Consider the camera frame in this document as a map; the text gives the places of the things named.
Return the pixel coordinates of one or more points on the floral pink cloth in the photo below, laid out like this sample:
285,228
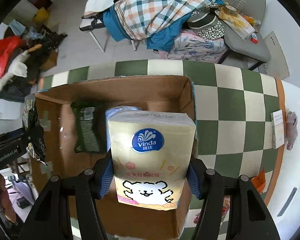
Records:
197,46

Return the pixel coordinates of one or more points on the red plastic bag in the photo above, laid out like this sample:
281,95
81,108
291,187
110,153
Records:
2,57

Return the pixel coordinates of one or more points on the black and white patterned cloth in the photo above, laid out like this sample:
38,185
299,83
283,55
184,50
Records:
207,26

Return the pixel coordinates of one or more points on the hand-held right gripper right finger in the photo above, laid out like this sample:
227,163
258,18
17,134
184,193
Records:
193,180

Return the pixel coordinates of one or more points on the roll of clear tape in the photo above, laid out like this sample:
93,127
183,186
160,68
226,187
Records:
230,10

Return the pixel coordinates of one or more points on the plaid quilt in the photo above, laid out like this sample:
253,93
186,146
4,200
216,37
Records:
160,12

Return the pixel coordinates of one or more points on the clear plastic bottle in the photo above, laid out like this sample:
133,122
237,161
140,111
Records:
238,1

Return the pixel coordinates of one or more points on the folding metal chair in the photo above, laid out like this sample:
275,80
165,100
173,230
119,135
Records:
95,27

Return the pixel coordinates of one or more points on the white goose plush toy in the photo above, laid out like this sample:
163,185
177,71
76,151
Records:
16,67

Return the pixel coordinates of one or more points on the dark green striped packet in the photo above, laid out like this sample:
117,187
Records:
86,127

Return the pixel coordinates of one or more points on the shiny patterned snack bag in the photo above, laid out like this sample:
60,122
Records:
33,135

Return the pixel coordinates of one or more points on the grey chair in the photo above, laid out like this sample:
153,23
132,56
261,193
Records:
247,40

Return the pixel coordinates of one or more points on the yellow tissue pack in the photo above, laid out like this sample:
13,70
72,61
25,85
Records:
150,160

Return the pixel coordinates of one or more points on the white paper box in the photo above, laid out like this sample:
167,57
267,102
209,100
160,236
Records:
278,130

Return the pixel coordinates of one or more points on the orange snack packet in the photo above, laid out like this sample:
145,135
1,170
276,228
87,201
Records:
259,181

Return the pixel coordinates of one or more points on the brown cardboard box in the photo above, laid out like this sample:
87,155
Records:
130,100

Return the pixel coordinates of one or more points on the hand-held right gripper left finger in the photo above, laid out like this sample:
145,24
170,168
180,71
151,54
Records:
105,180

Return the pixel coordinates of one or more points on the light blue tissue pack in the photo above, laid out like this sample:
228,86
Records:
120,111

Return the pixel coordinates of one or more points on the yellow bin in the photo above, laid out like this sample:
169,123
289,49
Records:
41,16

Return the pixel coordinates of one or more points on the yellow plastic bag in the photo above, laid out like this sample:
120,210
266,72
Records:
236,22

